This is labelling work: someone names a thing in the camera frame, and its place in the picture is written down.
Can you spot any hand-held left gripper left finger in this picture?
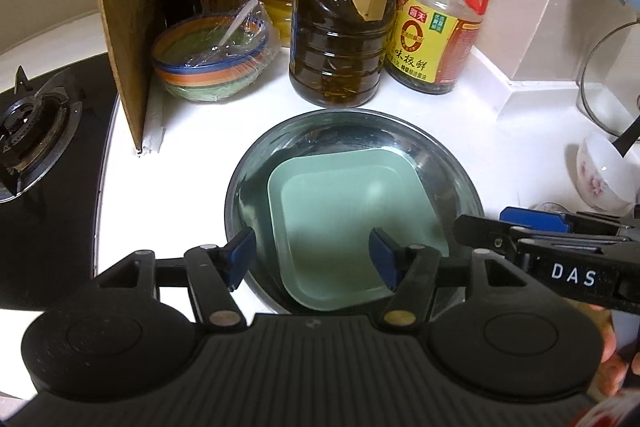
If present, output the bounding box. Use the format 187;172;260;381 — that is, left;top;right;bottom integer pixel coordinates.
95;227;257;337

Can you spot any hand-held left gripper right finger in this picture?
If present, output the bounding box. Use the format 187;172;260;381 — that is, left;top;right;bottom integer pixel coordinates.
367;227;532;329

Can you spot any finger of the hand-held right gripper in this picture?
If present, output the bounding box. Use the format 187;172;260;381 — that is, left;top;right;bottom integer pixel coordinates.
499;205;640;239
452;214;620;259

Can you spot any large steel basin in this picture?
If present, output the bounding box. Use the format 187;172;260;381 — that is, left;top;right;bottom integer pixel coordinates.
223;108;485;314

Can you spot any green square plate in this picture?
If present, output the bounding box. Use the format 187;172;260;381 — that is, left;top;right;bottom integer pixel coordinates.
266;148;451;312

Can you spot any white floral bowl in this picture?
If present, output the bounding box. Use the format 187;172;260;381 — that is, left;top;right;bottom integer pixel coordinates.
575;129;640;218

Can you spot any person's right hand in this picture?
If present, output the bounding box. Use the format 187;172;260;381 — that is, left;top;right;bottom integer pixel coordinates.
600;309;633;405

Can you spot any glass pot lid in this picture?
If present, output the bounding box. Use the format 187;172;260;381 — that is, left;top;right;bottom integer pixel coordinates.
575;19;640;138

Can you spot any red white patterned cloth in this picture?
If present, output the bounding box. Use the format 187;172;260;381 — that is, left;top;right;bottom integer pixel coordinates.
570;399;626;427

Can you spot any striped colourful bowl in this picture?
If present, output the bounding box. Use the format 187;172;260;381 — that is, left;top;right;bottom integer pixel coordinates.
151;12;281;102

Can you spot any black glass gas stove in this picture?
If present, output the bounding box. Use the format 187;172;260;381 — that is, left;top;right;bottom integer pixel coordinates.
0;52;124;314

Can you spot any large dark oil bottle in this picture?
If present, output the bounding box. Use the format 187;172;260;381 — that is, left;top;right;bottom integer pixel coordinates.
287;0;407;108

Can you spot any clear plastic wrap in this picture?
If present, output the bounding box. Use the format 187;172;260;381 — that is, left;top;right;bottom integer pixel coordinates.
152;0;281;72

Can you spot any white plastic spoon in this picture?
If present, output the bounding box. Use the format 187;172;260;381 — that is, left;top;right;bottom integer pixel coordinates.
216;0;262;51

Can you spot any gas burner grate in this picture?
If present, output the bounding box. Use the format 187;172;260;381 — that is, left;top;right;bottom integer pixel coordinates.
0;66;84;202

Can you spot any brown cardboard sheet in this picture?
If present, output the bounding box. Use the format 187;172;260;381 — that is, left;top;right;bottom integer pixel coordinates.
90;0;167;154

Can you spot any sauce bottle with red handle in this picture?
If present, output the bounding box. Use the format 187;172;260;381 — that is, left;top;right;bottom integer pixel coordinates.
384;0;502;96

